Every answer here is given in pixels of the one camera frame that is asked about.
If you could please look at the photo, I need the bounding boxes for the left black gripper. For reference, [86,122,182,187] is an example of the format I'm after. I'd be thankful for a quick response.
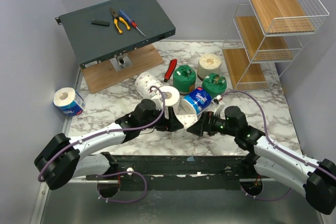
[140,106,184,132]

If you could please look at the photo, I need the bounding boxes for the floral roll front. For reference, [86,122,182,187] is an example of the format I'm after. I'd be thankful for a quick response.
[176,114,198,130]

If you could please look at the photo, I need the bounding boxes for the floral roll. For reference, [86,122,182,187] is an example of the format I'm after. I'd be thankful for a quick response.
[134,71,163,99]
[176,114,198,130]
[160,86,180,118]

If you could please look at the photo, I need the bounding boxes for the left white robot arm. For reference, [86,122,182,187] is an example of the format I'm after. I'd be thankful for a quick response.
[34,99,183,190]

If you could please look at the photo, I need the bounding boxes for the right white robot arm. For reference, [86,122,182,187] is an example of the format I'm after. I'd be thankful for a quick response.
[187,106,335,215]

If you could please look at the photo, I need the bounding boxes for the bottom wooden shelf board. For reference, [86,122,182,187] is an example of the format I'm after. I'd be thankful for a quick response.
[223,48,268,90]

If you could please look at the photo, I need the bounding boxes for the wooden shelf board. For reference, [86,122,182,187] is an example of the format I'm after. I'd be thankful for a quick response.
[250,0,315,35]
[235,16,293,62]
[223,48,268,90]

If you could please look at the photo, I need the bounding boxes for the middle wooden shelf board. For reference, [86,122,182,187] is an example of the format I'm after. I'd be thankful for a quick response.
[235,16,293,62]

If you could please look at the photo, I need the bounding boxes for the top wooden shelf board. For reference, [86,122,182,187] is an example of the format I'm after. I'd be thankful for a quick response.
[250,0,315,35]

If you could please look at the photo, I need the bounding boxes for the blue Tempo tissue roll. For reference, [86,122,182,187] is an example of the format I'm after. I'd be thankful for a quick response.
[181,87,212,115]

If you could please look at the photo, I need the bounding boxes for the green wrapped roll left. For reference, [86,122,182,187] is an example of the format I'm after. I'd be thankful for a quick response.
[173,65,196,94]

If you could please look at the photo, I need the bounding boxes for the green wrapped roll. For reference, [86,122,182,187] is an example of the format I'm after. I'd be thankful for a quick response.
[202,73,227,98]
[173,65,196,94]

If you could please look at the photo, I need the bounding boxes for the floral roll back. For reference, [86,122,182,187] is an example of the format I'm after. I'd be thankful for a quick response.
[134,71,163,99]

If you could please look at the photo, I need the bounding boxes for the green wrapped roll right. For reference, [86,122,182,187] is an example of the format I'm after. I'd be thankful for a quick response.
[202,73,227,98]

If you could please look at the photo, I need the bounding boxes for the red utility knife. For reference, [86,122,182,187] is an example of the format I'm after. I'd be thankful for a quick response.
[164,59,177,82]

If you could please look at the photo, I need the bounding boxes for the cream wrapped roll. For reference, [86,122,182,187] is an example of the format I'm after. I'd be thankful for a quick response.
[197,54,222,81]

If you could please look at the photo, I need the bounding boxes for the wooden board under chassis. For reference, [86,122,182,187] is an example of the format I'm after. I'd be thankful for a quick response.
[81,45,164,94]

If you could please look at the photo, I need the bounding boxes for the blue wrapped roll far left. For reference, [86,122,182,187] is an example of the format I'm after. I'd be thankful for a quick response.
[53,87,86,116]

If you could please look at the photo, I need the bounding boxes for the dark grey rack chassis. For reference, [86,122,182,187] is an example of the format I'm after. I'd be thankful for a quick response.
[56,0,176,69]

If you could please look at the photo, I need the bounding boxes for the blue red screwdriver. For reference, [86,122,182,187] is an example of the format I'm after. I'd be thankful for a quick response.
[119,9,145,37]

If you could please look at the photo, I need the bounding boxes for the black bit holder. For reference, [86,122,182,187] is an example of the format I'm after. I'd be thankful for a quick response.
[91,19,110,27]

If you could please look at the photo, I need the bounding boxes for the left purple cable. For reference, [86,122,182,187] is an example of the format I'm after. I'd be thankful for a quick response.
[38,85,166,183]

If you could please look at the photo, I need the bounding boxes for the purple cable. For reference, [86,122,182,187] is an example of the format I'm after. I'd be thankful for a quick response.
[38,85,166,183]
[219,90,336,175]

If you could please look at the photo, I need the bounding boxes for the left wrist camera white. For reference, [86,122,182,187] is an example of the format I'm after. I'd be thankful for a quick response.
[151,89,167,110]

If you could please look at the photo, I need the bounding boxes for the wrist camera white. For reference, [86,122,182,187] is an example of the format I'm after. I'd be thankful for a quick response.
[212,95,225,116]
[151,89,167,110]

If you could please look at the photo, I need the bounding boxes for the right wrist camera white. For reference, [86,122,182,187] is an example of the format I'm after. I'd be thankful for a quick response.
[212,95,225,116]

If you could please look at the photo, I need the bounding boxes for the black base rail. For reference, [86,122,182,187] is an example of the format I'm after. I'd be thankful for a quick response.
[86,155,257,191]

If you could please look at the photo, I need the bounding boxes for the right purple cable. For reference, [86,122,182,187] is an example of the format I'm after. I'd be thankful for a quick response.
[219,90,336,175]

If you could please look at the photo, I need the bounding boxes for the yellow handled pliers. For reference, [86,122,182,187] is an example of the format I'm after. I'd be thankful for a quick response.
[110,8,131,34]

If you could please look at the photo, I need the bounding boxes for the white wire shelf rack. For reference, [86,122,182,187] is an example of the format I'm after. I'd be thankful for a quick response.
[222,0,329,90]

